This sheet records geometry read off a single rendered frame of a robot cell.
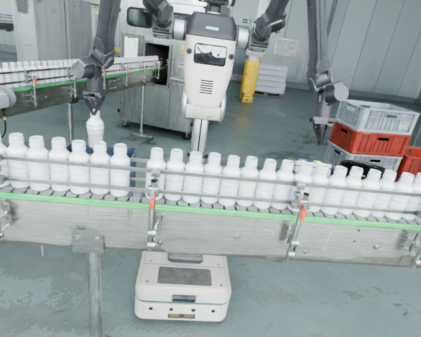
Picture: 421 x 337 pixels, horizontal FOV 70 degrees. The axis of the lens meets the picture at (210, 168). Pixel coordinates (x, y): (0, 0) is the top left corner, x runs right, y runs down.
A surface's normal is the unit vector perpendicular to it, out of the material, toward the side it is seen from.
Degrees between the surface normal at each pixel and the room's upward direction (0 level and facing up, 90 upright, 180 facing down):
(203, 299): 90
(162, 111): 90
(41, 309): 0
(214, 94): 90
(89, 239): 90
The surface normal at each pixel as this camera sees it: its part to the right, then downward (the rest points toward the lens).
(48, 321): 0.13, -0.91
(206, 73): 0.07, 0.40
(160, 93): -0.25, 0.36
